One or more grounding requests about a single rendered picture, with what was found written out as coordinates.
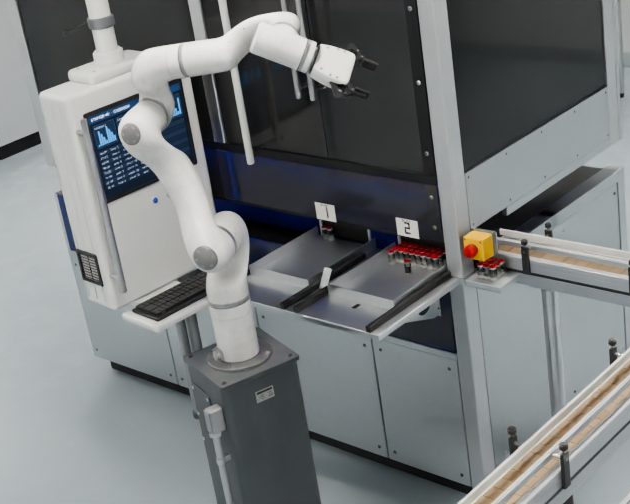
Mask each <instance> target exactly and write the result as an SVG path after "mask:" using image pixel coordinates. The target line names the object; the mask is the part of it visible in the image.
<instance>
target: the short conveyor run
mask: <svg viewBox="0 0 630 504"><path fill-rule="evenodd" d="M544 225H545V228H547V229H545V230H544V231H545V236H540V235H535V234H529V233H524V232H519V231H513V230H508V229H502V228H500V235H503V236H502V237H501V238H499V237H497V243H498V251H497V253H496V254H495V255H493V256H492V258H498V260H499V259H504V263H505V269H506V270H507V271H512V272H517V273H520V279H519V280H518V281H517V282H515V283H519V284H524V285H529V286H533V287H538V288H543V289H547V290H552V291H557V292H561V293H566V294H571V295H575V296H580V297H584V298H589V299H594V300H598V301H603V302H608V303H612V304H617V305H622V306H626V307H630V252H627V251H622V250H616V249H611V248H605V247H600V246H595V245H589V244H584V243H578V242H573V241H567V240H562V239H557V238H553V232H552V230H550V228H551V226H552V225H551V223H550V222H546V223H545V224H544Z"/></svg>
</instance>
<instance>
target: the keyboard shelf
mask: <svg viewBox="0 0 630 504"><path fill-rule="evenodd" d="M179 283H181V282H178V281H175V280H174V281H172V282H170V283H168V284H166V285H164V286H162V287H160V288H158V289H156V290H154V291H152V292H151V293H149V294H147V295H145V296H143V297H141V298H139V299H137V300H135V301H133V302H131V303H129V304H130V305H133V306H136V305H138V304H140V303H142V302H144V301H146V300H148V299H150V298H152V297H154V296H156V295H158V294H160V293H162V292H164V291H165V290H167V289H169V288H171V287H173V286H175V285H178V284H179ZM208 306H209V304H208V299H207V296H206V297H204V298H202V299H200V300H198V301H196V302H195V303H193V304H191V305H189V306H187V307H185V308H183V309H181V310H180V311H178V312H176V313H174V314H172V315H170V316H168V317H166V318H164V319H163V320H161V321H159V322H157V321H154V320H151V319H149V318H146V317H144V316H141V315H138V314H136V313H133V312H132V309H131V310H129V311H127V312H125V313H123V315H122V317H123V319H124V320H126V321H129V322H131V323H134V324H136V325H139V326H141V327H144V328H146V329H149V330H152V331H154V332H161V331H163V330H165V329H167V328H168V327H170V326H172V325H174V324H176V323H178V322H180V321H181V320H183V319H185V318H187V317H189V316H191V315H193V314H195V313H196V312H198V311H200V310H202V309H204V308H206V307H208Z"/></svg>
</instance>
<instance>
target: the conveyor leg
mask: <svg viewBox="0 0 630 504"><path fill-rule="evenodd" d="M539 289H541V293H542V305H543V317H544V330H545V342H546V354H547V367H548V379H549V391H550V403H551V416H552V417H554V416H555V415H556V414H557V413H558V412H559V411H560V410H561V409H562V408H564V407H565V406H566V405H567V404H566V391H565V378H564V365H563V351H562V338H561V325H560V312H559V298H558V292H557V291H552V290H547V289H543V288H539Z"/></svg>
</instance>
